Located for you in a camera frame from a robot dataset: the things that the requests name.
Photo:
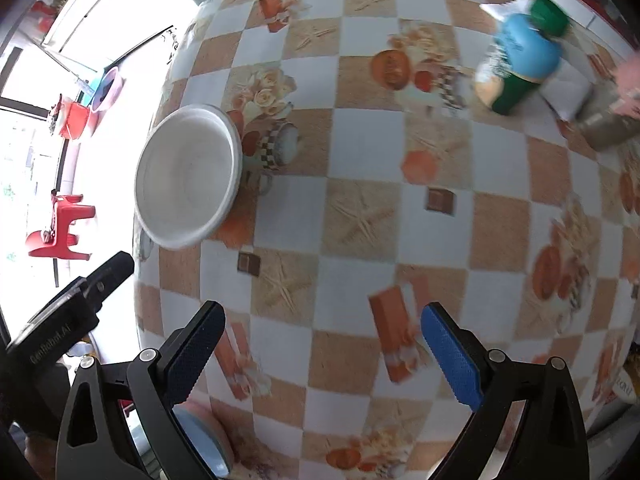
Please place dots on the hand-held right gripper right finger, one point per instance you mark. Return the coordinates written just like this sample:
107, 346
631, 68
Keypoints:
452, 360

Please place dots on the red plastic basin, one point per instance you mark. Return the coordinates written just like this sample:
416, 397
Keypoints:
74, 119

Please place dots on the red plastic stool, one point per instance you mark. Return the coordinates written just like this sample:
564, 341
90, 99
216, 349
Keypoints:
57, 230

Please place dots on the blue plate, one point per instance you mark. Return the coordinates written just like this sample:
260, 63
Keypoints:
200, 435

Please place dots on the white bowl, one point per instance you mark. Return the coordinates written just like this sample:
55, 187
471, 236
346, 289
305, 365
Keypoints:
185, 180

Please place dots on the pink and steel cup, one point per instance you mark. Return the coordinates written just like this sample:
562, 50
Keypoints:
607, 125

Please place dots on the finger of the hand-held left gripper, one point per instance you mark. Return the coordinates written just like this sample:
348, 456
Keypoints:
112, 272

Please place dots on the pink plastic bucket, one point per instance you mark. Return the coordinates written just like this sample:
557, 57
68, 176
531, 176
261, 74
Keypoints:
112, 87

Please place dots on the checkered floral tablecloth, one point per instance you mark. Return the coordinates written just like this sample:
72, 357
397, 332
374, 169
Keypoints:
350, 270

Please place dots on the green and blue bottle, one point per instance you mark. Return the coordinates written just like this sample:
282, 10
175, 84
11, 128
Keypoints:
525, 55

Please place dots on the white printed mug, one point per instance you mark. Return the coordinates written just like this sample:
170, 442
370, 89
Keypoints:
622, 395

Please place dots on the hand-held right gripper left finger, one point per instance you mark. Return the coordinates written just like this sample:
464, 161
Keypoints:
197, 347

